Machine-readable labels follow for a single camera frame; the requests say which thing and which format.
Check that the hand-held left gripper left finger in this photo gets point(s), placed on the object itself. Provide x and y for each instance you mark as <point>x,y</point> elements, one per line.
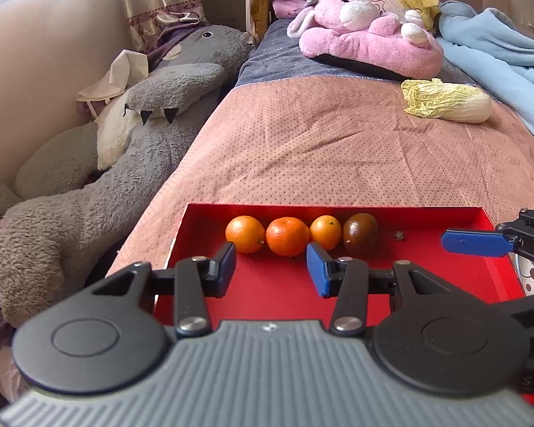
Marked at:
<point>226,269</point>

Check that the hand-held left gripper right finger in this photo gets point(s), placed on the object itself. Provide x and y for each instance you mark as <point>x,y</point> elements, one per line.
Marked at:
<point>318,273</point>

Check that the blue cartoon print bowl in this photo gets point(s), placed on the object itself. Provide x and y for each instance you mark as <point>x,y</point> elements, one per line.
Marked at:
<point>527,271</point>

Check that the red tray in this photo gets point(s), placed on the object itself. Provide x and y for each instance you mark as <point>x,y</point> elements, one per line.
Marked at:
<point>271,284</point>

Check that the small orange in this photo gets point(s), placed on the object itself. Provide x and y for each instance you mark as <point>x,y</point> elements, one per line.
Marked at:
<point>244,234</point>
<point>325,230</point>

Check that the dark brown tomato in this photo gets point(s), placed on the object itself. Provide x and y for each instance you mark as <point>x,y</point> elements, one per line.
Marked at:
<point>360,232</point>

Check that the small dried tomato stem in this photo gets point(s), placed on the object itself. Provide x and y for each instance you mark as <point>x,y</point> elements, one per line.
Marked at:
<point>399,235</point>

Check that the grey plush toy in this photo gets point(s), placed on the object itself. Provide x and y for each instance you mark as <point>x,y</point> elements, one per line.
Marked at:
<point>115,204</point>

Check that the napa cabbage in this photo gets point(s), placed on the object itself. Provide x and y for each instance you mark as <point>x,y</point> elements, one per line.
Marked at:
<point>454,102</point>

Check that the light blue blanket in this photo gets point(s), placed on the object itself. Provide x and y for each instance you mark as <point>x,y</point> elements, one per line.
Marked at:
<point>507,53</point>

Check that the light grey fluffy plush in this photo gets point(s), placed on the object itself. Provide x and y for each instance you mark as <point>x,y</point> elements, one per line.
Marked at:
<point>58,160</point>

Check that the grey blue blanket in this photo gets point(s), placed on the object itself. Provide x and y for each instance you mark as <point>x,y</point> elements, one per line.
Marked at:
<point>276,58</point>

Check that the beige tote bag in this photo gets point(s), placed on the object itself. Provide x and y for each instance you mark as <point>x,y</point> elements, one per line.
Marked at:
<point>115,80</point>

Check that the purple cloth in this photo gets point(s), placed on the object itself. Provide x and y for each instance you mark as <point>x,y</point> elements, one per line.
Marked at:
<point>178,44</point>

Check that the pink rabbit plush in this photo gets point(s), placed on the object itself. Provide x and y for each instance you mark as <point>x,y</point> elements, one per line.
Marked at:
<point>365,40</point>

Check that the wall socket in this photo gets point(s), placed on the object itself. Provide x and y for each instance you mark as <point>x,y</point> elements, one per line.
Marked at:
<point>530,26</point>

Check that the wooden post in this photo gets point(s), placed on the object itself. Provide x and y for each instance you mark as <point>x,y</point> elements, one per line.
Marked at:
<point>258,4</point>

